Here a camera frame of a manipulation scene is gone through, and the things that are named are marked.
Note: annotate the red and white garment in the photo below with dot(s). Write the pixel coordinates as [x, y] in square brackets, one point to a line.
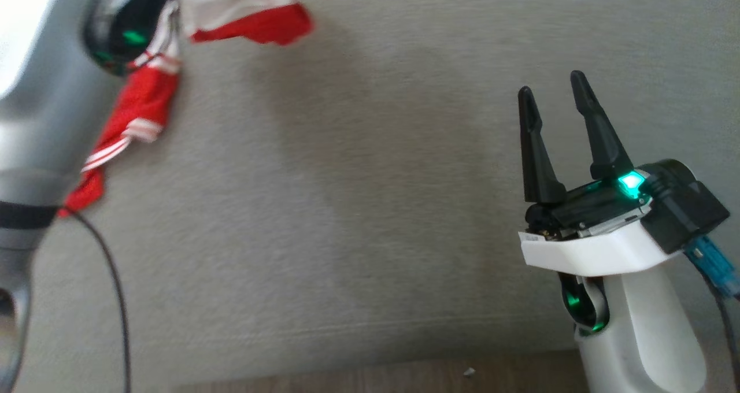
[139, 101]

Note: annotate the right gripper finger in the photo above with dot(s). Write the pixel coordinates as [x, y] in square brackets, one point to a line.
[535, 150]
[601, 144]

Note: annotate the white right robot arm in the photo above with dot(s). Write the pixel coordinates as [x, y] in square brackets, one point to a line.
[647, 335]

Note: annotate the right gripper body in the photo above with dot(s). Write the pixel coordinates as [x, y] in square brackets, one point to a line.
[589, 208]

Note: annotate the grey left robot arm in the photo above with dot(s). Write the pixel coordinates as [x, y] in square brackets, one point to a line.
[40, 121]

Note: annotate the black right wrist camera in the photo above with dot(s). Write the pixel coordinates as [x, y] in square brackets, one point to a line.
[682, 202]

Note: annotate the grey sofa chaise cushion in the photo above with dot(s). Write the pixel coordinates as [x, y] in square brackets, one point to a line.
[347, 179]

